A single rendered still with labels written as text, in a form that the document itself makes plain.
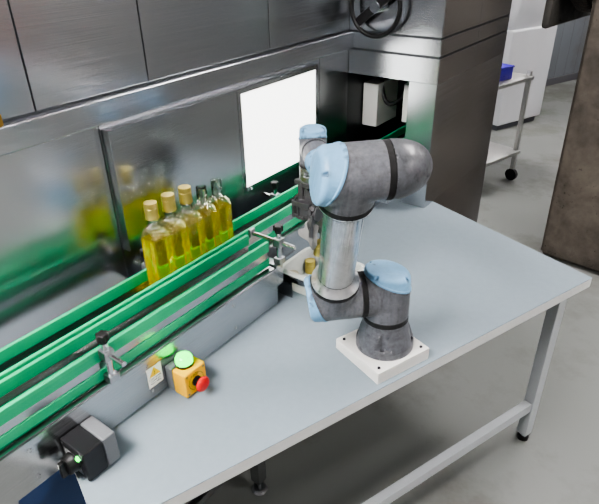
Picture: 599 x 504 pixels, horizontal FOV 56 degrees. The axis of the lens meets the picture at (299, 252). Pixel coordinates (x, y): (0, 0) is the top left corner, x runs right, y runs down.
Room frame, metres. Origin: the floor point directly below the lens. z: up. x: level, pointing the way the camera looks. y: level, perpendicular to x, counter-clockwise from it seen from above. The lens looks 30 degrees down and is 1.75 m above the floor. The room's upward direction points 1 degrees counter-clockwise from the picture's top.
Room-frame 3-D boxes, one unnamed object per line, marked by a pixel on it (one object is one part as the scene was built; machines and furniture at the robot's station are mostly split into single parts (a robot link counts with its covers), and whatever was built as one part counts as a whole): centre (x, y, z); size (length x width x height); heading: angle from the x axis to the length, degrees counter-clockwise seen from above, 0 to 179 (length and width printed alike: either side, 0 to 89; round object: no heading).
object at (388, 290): (1.18, -0.21, 0.95); 0.13 x 0.12 x 0.14; 97
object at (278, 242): (1.44, 0.08, 0.95); 0.17 x 0.03 x 0.12; 53
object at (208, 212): (1.41, 0.26, 0.99); 0.06 x 0.06 x 0.21; 53
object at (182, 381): (1.06, 0.28, 0.79); 0.07 x 0.07 x 0.07; 53
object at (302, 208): (1.48, -0.04, 1.07); 0.09 x 0.08 x 0.12; 55
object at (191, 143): (1.71, 0.20, 1.15); 0.90 x 0.03 x 0.34; 143
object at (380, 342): (1.18, -0.22, 0.83); 0.15 x 0.15 x 0.10
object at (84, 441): (0.83, 0.45, 0.79); 0.08 x 0.08 x 0.08; 53
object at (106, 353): (0.93, 0.40, 0.94); 0.07 x 0.04 x 0.13; 53
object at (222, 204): (1.45, 0.23, 0.99); 0.06 x 0.06 x 0.21; 54
